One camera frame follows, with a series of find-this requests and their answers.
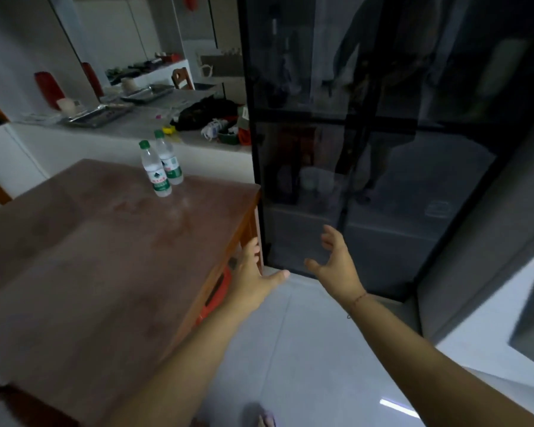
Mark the person's right hand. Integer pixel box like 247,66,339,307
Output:
304,224,368,308

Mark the person's left hand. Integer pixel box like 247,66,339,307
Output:
224,238,290,317

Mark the person's left forearm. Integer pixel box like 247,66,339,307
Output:
93,304,245,427

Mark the person's right forearm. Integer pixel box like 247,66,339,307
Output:
349,292,534,427

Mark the red plastic stool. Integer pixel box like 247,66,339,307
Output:
195,266,233,328

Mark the dark glass door cabinet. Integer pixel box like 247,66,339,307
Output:
237,0,534,304

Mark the green-capped water bottle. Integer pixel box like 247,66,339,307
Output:
138,140,173,198
154,130,184,186

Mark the brown wooden table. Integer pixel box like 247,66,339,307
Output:
0,158,263,427

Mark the black bag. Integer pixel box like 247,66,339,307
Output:
171,96,250,132

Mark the white counter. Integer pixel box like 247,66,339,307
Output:
0,82,255,205

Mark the brown paper bag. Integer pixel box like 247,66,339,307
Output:
198,50,244,79

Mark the metal tray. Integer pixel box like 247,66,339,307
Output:
59,101,135,129
119,83,175,104

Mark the red string bracelet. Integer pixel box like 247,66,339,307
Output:
346,291,368,319

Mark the white cord bundle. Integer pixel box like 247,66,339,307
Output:
200,119,228,141

